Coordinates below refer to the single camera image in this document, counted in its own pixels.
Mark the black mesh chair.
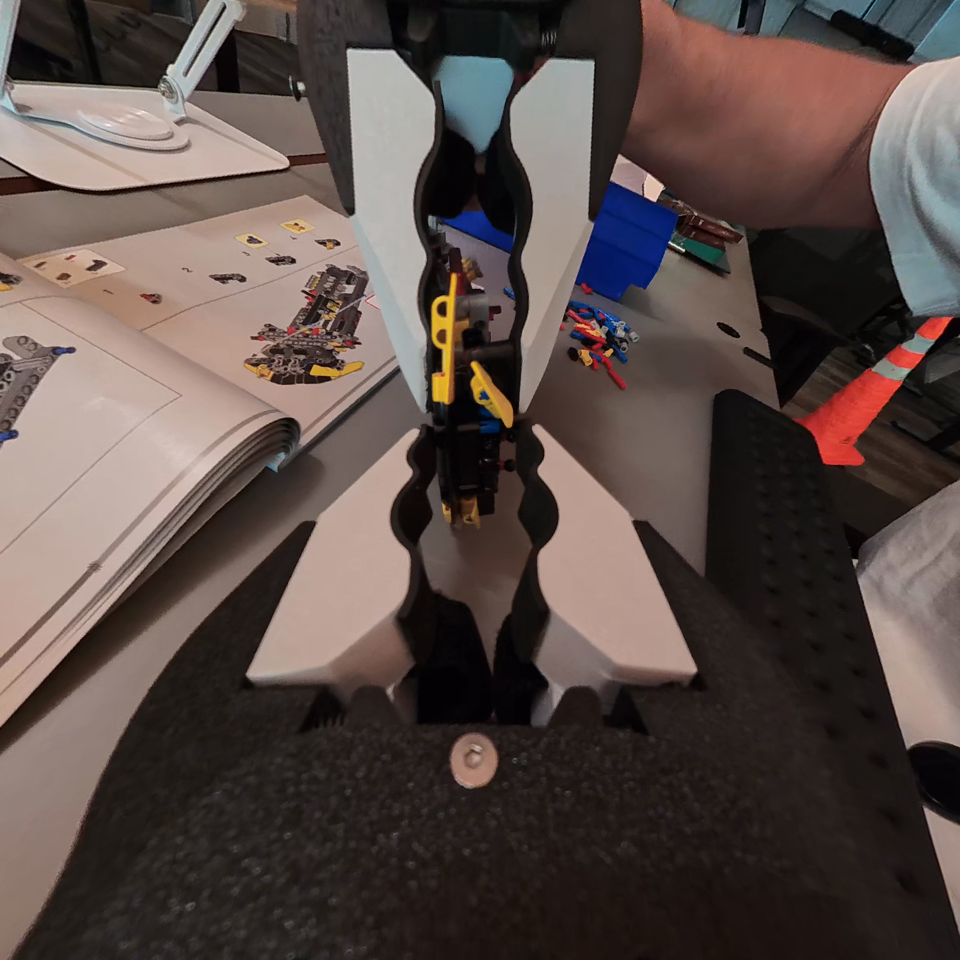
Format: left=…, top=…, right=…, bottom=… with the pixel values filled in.
left=750, top=225, right=924, bottom=410

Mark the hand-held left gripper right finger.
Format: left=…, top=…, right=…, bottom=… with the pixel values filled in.
left=496, top=422, right=700, bottom=729

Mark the brown wooden model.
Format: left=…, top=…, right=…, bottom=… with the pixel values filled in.
left=671, top=210, right=747, bottom=264

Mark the partly built lego chassis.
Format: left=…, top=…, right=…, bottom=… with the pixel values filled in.
left=427, top=232, right=526, bottom=530

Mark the lego instruction booklet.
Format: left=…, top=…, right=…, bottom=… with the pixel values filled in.
left=0, top=195, right=400, bottom=725

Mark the black round object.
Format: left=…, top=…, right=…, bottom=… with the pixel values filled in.
left=906, top=741, right=960, bottom=830

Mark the pile of lego pins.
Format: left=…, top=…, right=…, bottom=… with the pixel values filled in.
left=561, top=283, right=642, bottom=391

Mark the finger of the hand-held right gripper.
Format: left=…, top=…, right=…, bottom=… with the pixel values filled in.
left=345, top=48, right=444, bottom=415
left=506, top=56, right=599, bottom=415

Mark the black dimpled cloth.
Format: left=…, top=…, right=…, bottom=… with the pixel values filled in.
left=705, top=390, right=960, bottom=960

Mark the blue plastic bin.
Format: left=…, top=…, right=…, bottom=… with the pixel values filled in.
left=442, top=180, right=680, bottom=301

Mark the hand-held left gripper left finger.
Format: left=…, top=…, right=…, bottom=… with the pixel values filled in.
left=244, top=423, right=440, bottom=725

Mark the person's right forearm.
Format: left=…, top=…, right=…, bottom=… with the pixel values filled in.
left=622, top=0, right=912, bottom=230

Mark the orange traffic cone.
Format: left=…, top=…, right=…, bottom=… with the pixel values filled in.
left=795, top=315, right=957, bottom=468

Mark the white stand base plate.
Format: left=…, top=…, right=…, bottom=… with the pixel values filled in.
left=0, top=0, right=292, bottom=192

